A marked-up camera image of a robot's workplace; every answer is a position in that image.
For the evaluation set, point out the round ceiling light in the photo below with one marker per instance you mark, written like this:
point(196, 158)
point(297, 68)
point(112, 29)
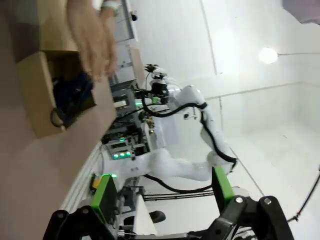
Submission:
point(268, 55)

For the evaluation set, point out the person's left hand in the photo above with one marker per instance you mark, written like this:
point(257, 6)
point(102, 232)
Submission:
point(92, 42)

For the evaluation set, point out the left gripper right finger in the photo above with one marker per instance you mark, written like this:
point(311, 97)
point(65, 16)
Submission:
point(225, 190)

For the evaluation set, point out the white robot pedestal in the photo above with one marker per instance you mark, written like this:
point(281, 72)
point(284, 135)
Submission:
point(161, 132)

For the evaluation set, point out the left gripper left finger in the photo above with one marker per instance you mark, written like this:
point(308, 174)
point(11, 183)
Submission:
point(105, 197)

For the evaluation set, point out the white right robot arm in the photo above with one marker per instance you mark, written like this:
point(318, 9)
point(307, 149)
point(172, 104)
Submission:
point(190, 162)

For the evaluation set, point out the electronics control rack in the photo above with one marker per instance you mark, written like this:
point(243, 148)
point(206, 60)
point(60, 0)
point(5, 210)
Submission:
point(125, 120)

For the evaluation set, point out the navy blue zip pouch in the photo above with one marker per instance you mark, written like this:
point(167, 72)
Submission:
point(75, 97)

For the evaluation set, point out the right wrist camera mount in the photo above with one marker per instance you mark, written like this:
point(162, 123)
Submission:
point(156, 72)

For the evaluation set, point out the brown cardboard box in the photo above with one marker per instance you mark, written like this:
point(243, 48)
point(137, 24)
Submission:
point(35, 100)

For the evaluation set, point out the pale green wristwatch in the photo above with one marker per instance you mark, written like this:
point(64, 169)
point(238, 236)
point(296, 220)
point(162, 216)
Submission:
point(111, 6)

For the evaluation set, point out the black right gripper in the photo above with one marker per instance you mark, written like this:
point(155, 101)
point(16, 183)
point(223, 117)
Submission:
point(159, 88)

